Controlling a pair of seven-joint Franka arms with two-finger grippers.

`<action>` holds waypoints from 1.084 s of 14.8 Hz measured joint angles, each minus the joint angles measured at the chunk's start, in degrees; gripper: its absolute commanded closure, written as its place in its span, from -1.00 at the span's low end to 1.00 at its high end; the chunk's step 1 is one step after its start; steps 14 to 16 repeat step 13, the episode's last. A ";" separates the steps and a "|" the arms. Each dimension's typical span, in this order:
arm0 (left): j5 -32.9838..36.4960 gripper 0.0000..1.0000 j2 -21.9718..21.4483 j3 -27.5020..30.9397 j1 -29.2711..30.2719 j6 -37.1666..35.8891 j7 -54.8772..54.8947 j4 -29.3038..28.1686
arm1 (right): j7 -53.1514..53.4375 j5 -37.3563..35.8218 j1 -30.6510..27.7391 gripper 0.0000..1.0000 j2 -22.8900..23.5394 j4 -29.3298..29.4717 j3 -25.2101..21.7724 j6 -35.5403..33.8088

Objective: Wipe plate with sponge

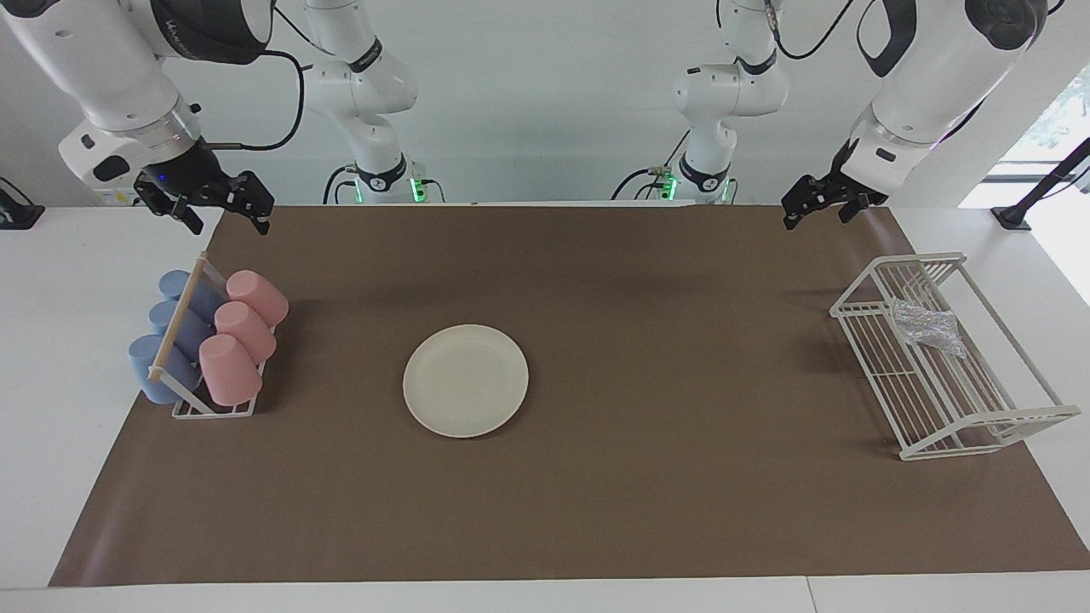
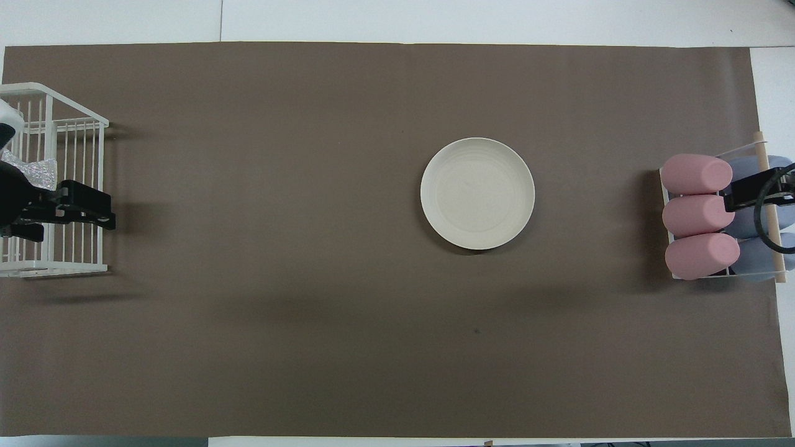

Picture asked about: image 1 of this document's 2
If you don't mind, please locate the pink plastic cup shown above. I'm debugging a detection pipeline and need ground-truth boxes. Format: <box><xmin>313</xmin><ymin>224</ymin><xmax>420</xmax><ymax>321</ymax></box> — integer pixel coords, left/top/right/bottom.
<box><xmin>226</xmin><ymin>270</ymin><xmax>290</xmax><ymax>329</ymax></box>
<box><xmin>214</xmin><ymin>301</ymin><xmax>278</xmax><ymax>365</ymax></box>
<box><xmin>198</xmin><ymin>334</ymin><xmax>263</xmax><ymax>407</ymax></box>

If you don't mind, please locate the bright window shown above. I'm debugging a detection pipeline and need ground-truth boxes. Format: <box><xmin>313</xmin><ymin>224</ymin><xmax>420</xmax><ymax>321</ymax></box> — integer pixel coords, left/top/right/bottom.
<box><xmin>958</xmin><ymin>66</ymin><xmax>1090</xmax><ymax>209</ymax></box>

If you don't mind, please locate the white wire dish rack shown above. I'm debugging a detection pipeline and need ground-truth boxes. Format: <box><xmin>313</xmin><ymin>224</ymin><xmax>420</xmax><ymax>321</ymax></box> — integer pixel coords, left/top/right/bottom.
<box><xmin>830</xmin><ymin>252</ymin><xmax>1082</xmax><ymax>461</ymax></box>

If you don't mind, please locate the brown table mat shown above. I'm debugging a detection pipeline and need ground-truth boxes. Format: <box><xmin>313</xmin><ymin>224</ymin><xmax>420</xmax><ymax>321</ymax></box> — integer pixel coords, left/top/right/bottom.
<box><xmin>49</xmin><ymin>204</ymin><xmax>1090</xmax><ymax>588</ymax></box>

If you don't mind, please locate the small black table clamp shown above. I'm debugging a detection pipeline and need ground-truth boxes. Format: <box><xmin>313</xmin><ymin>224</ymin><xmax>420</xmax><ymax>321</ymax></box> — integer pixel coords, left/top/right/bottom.
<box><xmin>0</xmin><ymin>176</ymin><xmax>45</xmax><ymax>231</ymax></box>

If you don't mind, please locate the cup rack with wooden bar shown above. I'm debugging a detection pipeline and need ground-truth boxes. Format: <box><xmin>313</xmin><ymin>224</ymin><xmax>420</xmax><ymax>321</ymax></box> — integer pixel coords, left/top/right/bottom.
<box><xmin>147</xmin><ymin>253</ymin><xmax>275</xmax><ymax>420</ymax></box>

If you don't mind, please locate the white wall outlet box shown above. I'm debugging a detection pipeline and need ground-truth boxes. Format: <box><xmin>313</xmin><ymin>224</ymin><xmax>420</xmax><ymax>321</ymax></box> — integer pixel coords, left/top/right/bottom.
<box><xmin>92</xmin><ymin>183</ymin><xmax>146</xmax><ymax>208</ymax></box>

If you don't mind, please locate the black left base cable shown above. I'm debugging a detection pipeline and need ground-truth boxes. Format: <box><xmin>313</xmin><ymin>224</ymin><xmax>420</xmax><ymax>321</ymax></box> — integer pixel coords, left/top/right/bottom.
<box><xmin>610</xmin><ymin>132</ymin><xmax>692</xmax><ymax>203</ymax></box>

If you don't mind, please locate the blue plastic cup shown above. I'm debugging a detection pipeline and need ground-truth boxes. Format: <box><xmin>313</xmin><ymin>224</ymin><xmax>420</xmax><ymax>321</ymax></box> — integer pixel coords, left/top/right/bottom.
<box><xmin>149</xmin><ymin>300</ymin><xmax>214</xmax><ymax>363</ymax></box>
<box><xmin>128</xmin><ymin>334</ymin><xmax>203</xmax><ymax>405</ymax></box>
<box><xmin>158</xmin><ymin>270</ymin><xmax>227</xmax><ymax>324</ymax></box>

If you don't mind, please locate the silver mesh sponge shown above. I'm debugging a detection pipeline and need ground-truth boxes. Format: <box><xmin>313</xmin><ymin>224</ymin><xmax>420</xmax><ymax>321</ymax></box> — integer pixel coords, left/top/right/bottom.
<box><xmin>892</xmin><ymin>300</ymin><xmax>967</xmax><ymax>358</ymax></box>

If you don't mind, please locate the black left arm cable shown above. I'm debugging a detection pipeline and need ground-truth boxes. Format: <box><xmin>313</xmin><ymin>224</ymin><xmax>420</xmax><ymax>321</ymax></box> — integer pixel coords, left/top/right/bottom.
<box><xmin>765</xmin><ymin>0</ymin><xmax>863</xmax><ymax>62</ymax></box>

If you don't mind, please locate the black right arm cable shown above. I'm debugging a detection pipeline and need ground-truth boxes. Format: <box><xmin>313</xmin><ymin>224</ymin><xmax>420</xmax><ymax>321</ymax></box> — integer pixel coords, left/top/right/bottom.
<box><xmin>200</xmin><ymin>49</ymin><xmax>306</xmax><ymax>152</ymax></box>

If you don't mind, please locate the black base cable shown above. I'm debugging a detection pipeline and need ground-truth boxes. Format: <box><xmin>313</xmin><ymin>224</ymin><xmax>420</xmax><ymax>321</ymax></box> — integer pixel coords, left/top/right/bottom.
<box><xmin>610</xmin><ymin>132</ymin><xmax>692</xmax><ymax>203</ymax></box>
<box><xmin>322</xmin><ymin>164</ymin><xmax>363</xmax><ymax>206</ymax></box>

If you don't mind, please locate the cream round plate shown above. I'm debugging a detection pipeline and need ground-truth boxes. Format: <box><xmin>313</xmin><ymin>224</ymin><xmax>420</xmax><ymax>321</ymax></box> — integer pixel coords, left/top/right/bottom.
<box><xmin>402</xmin><ymin>324</ymin><xmax>530</xmax><ymax>439</ymax></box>

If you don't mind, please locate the black right base cable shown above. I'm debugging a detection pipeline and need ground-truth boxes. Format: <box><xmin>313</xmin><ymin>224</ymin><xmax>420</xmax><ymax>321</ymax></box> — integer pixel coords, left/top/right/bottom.
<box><xmin>322</xmin><ymin>164</ymin><xmax>363</xmax><ymax>206</ymax></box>

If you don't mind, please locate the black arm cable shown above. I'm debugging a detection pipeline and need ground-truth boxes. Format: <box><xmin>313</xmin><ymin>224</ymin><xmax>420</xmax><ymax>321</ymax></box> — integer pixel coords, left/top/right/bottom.
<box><xmin>200</xmin><ymin>49</ymin><xmax>306</xmax><ymax>152</ymax></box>
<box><xmin>765</xmin><ymin>0</ymin><xmax>863</xmax><ymax>62</ymax></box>

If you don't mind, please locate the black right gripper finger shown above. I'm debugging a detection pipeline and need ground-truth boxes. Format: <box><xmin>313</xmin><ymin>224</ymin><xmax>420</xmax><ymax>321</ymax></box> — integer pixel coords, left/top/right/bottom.
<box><xmin>227</xmin><ymin>170</ymin><xmax>275</xmax><ymax>237</ymax></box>
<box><xmin>152</xmin><ymin>198</ymin><xmax>206</xmax><ymax>237</ymax></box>

